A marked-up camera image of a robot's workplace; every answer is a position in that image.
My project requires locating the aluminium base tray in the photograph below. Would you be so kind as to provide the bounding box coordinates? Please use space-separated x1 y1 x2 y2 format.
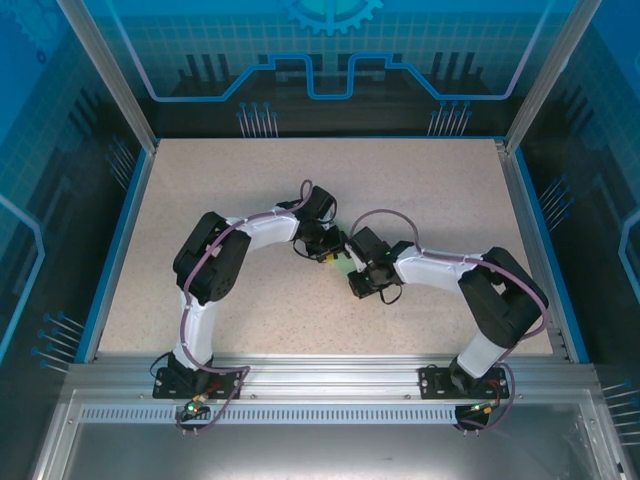
27 387 631 480

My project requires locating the aluminium front frame beam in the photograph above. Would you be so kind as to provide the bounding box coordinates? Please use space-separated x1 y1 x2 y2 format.
67 352 599 401

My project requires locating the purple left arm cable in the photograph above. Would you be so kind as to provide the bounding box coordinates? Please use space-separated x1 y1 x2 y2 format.
174 178 316 436

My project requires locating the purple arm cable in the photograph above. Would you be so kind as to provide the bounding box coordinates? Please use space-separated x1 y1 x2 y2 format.
174 178 316 436
348 207 549 435

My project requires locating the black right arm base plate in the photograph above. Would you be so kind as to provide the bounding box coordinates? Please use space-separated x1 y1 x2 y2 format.
418 364 509 400

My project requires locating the aluminium side frame rail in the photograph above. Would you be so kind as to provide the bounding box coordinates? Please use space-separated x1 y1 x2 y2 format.
494 139 574 361

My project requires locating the slotted aluminium cable duct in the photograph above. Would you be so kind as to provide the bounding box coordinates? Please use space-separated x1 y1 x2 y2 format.
78 405 469 425

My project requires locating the cable connector with green light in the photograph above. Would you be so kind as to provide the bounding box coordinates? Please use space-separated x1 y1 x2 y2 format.
464 399 503 417
180 394 210 417

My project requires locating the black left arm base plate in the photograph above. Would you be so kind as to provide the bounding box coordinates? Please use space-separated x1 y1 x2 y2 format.
153 367 242 401

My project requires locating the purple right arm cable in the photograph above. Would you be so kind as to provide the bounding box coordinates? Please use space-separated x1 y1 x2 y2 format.
348 207 549 435

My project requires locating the aluminium frame post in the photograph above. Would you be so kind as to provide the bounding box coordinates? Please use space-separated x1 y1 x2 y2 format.
504 0 604 151
54 0 159 151

